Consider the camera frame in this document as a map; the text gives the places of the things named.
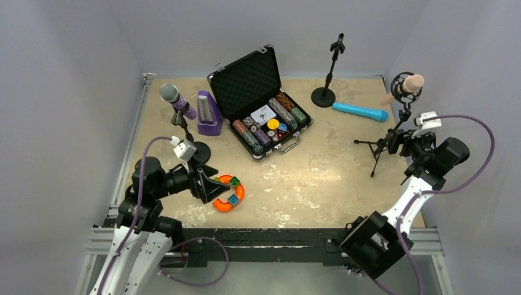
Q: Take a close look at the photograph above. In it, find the beige pink microphone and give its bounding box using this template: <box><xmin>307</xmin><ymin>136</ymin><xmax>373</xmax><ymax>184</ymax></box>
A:
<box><xmin>380</xmin><ymin>71</ymin><xmax>425</xmax><ymax>106</ymax></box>

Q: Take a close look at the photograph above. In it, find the purple metronome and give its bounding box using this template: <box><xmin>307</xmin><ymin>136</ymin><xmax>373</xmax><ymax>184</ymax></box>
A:
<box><xmin>197</xmin><ymin>90</ymin><xmax>222</xmax><ymax>136</ymax></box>

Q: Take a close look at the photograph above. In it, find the white playing card box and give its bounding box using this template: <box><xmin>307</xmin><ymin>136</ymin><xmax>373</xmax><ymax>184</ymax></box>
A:
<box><xmin>250</xmin><ymin>104</ymin><xmax>277</xmax><ymax>126</ymax></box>

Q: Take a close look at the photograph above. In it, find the black poker chip case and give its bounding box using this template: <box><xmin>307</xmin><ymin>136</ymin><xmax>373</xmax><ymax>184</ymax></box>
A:
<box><xmin>207</xmin><ymin>44</ymin><xmax>313</xmax><ymax>160</ymax></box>

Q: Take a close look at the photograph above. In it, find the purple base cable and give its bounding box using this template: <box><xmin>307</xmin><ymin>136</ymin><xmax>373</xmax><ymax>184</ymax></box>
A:
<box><xmin>157</xmin><ymin>237</ymin><xmax>230</xmax><ymax>288</ymax></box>

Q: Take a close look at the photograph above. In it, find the blue microphone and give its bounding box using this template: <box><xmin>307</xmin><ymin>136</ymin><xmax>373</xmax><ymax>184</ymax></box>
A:
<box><xmin>332</xmin><ymin>103</ymin><xmax>389</xmax><ymax>122</ymax></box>

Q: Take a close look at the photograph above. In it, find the blue square brick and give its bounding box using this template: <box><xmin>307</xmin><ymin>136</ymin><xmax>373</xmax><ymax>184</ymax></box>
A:
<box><xmin>227</xmin><ymin>194</ymin><xmax>240</xmax><ymax>207</ymax></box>

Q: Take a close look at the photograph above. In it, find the green square brick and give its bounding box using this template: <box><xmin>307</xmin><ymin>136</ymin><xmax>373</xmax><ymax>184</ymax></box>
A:
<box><xmin>229</xmin><ymin>176</ymin><xmax>241</xmax><ymax>187</ymax></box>

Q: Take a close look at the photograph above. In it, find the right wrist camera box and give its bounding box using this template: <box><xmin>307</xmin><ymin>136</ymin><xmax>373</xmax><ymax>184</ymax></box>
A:
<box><xmin>412</xmin><ymin>111</ymin><xmax>442</xmax><ymax>138</ymax></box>

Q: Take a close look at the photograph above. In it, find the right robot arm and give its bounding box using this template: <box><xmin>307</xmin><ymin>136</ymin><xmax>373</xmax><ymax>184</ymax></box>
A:
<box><xmin>339</xmin><ymin>130</ymin><xmax>470</xmax><ymax>279</ymax></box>

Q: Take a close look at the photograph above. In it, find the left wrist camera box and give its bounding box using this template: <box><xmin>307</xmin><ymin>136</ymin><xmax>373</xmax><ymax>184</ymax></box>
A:
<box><xmin>173</xmin><ymin>140</ymin><xmax>197</xmax><ymax>162</ymax></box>

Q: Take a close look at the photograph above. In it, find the purple glitter microphone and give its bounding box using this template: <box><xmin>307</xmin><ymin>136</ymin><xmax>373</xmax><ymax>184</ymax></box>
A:
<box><xmin>159</xmin><ymin>84</ymin><xmax>197</xmax><ymax>120</ymax></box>

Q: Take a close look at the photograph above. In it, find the black tripod shock-mount stand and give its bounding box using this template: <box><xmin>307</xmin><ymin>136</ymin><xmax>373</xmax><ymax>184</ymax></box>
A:
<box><xmin>353</xmin><ymin>72</ymin><xmax>424</xmax><ymax>178</ymax></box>

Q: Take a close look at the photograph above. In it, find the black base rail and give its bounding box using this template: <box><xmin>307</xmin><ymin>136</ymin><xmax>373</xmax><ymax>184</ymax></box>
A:
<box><xmin>160</xmin><ymin>228</ymin><xmax>355</xmax><ymax>268</ymax></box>

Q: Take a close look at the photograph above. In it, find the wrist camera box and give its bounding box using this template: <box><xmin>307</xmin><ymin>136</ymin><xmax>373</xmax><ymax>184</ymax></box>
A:
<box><xmin>412</xmin><ymin>111</ymin><xmax>442</xmax><ymax>138</ymax></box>
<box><xmin>173</xmin><ymin>140</ymin><xmax>197</xmax><ymax>162</ymax></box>

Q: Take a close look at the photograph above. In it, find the orange curved toy track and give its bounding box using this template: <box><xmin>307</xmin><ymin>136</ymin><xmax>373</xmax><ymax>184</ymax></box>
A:
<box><xmin>212</xmin><ymin>175</ymin><xmax>245</xmax><ymax>213</ymax></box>

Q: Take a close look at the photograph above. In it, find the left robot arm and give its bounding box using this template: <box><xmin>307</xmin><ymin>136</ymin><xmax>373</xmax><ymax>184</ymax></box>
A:
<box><xmin>91</xmin><ymin>156</ymin><xmax>231</xmax><ymax>294</ymax></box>

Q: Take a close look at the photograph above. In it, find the yellow dealer button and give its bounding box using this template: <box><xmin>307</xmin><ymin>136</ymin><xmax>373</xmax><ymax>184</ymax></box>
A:
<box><xmin>267</xmin><ymin>119</ymin><xmax>280</xmax><ymax>130</ymax></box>

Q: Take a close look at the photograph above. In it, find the black round-base stand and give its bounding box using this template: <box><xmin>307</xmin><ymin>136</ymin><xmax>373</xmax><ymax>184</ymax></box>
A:
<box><xmin>311</xmin><ymin>33</ymin><xmax>345</xmax><ymax>108</ymax></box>
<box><xmin>171</xmin><ymin>101</ymin><xmax>211</xmax><ymax>163</ymax></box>

